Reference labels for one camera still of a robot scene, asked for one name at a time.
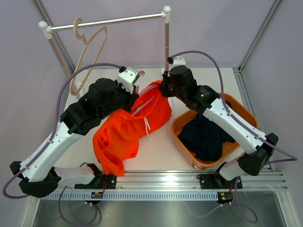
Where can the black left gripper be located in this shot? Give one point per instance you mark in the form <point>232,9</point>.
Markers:
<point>131,98</point>

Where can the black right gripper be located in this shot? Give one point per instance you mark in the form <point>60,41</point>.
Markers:
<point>164,91</point>

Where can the pink plastic hanger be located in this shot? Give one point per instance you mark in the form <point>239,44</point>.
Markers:
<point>147,96</point>

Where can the orange shorts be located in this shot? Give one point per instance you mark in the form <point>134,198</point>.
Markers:
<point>118,138</point>

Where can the navy blue shorts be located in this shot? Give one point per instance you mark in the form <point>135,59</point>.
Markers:
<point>204,138</point>

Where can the beige plastic hanger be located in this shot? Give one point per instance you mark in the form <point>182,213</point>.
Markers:
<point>92,49</point>

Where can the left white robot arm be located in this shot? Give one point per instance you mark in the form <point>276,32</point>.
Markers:
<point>39,176</point>

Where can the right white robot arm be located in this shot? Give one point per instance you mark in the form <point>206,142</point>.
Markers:
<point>258,147</point>

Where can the orange plastic basket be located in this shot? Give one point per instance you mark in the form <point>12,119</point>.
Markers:
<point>177,126</point>

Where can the silver clothes rack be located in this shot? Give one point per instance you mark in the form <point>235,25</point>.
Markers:
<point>49,31</point>

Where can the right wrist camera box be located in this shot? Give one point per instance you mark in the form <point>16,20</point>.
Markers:
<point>177,65</point>

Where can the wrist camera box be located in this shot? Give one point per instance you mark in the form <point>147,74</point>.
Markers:
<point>127,77</point>
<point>177,65</point>

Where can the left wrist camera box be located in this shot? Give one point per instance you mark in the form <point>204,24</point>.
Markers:
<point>127,77</point>

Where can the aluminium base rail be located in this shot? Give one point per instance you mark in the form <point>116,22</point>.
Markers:
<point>145,186</point>

